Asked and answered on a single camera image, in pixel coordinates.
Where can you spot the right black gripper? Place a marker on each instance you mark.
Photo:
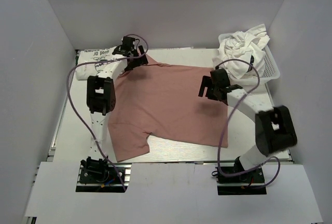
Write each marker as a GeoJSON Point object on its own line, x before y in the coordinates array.
{"type": "Point", "coordinates": [209, 89]}

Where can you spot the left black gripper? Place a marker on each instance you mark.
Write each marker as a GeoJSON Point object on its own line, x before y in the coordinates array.
{"type": "Point", "coordinates": [136, 59]}

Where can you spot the pink t shirt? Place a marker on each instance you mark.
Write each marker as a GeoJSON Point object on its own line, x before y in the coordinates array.
{"type": "Point", "coordinates": [162, 100]}

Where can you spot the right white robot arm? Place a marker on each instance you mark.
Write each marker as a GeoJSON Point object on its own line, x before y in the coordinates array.
{"type": "Point", "coordinates": [274, 128]}

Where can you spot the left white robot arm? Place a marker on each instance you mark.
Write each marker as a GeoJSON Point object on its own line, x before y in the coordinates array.
{"type": "Point", "coordinates": [101, 98]}

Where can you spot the crumpled white shirts pile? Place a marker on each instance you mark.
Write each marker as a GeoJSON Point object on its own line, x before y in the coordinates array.
{"type": "Point", "coordinates": [242, 53]}

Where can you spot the folded white printed t shirt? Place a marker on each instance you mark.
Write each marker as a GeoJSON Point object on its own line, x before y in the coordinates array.
{"type": "Point", "coordinates": [98, 57]}

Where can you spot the white plastic basket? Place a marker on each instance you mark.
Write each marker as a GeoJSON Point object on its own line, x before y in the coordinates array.
{"type": "Point", "coordinates": [271, 70]}

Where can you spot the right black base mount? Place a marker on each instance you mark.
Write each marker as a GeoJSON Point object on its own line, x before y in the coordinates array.
{"type": "Point", "coordinates": [251, 183]}

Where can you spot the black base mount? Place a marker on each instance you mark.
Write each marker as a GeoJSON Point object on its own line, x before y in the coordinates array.
{"type": "Point", "coordinates": [99, 176]}
{"type": "Point", "coordinates": [251, 183]}

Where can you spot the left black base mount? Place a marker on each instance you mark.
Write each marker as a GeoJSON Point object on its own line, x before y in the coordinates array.
{"type": "Point", "coordinates": [99, 176]}

